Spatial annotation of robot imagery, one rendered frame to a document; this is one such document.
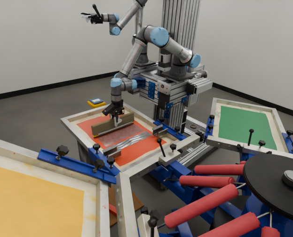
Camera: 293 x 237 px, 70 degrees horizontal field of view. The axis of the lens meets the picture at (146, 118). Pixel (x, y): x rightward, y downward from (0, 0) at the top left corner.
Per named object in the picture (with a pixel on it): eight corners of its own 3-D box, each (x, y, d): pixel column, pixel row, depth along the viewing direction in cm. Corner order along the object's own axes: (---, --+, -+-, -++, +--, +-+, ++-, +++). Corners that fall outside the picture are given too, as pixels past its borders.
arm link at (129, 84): (130, 75, 159) (117, 77, 153) (138, 80, 151) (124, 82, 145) (130, 85, 162) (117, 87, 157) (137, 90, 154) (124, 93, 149)
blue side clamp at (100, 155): (88, 156, 137) (87, 147, 133) (95, 153, 140) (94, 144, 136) (114, 184, 118) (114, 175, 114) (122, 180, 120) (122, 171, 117)
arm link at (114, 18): (119, 23, 206) (119, 13, 202) (108, 23, 203) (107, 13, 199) (117, 22, 213) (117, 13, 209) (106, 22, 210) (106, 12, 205)
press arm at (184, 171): (161, 165, 125) (162, 158, 123) (168, 161, 129) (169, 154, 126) (183, 182, 114) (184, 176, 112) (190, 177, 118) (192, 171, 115)
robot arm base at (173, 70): (176, 70, 202) (178, 59, 197) (189, 74, 192) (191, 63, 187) (166, 73, 192) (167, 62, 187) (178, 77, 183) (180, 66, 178)
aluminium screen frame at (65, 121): (60, 122, 168) (59, 118, 166) (121, 104, 202) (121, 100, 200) (116, 182, 117) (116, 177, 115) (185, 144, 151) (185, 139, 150)
